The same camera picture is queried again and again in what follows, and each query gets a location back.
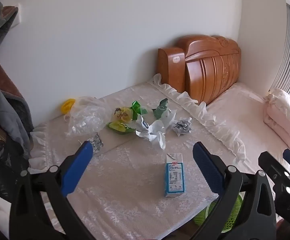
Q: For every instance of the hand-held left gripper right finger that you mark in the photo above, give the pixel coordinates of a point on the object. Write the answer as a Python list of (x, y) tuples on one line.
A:
[(208, 170)]

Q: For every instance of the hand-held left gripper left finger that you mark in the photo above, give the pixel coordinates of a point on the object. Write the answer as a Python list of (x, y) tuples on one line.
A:
[(76, 170)]

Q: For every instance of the yellow cartoon snack bag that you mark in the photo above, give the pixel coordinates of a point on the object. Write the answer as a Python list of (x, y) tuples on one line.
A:
[(121, 121)]

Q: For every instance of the dark green packet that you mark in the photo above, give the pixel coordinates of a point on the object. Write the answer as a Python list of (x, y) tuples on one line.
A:
[(160, 109)]

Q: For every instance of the crumpled silver foil wrapper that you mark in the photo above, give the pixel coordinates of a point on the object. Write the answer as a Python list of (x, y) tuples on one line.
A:
[(182, 126), (96, 143)]

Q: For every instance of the blue white milk carton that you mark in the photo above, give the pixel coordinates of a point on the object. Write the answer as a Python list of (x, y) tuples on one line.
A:
[(175, 176)]

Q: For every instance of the folded pink quilt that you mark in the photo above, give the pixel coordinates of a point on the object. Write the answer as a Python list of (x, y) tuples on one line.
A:
[(282, 118)]

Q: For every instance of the green plastic basket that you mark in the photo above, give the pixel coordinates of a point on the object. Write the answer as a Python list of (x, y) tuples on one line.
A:
[(231, 216)]

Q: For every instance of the clear plastic bag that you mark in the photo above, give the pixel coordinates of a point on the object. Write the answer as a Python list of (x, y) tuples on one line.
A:
[(87, 117)]

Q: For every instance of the pink bed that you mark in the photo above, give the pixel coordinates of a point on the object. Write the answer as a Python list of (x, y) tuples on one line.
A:
[(237, 110)]

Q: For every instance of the crumpled white paper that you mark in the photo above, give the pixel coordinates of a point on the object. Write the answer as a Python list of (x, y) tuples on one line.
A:
[(153, 131)]

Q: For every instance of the black plastic bag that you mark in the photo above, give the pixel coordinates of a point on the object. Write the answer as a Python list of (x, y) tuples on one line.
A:
[(2, 165)]

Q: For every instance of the bright green plastic wrapper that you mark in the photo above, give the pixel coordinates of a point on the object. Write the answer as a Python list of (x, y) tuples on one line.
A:
[(137, 110)]

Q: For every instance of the grey quilted coat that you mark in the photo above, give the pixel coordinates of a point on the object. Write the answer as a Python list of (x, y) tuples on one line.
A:
[(7, 115)]

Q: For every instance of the carved wooden headboard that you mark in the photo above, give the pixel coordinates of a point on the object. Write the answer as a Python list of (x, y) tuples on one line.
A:
[(211, 72)]

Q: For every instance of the wooden bedside panel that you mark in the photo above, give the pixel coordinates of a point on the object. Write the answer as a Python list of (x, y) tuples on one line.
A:
[(171, 68)]

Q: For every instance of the brown cloth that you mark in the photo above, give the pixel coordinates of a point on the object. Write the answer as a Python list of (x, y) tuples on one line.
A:
[(8, 80)]

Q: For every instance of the white wall panel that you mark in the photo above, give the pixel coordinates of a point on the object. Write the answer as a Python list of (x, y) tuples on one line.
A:
[(16, 17)]

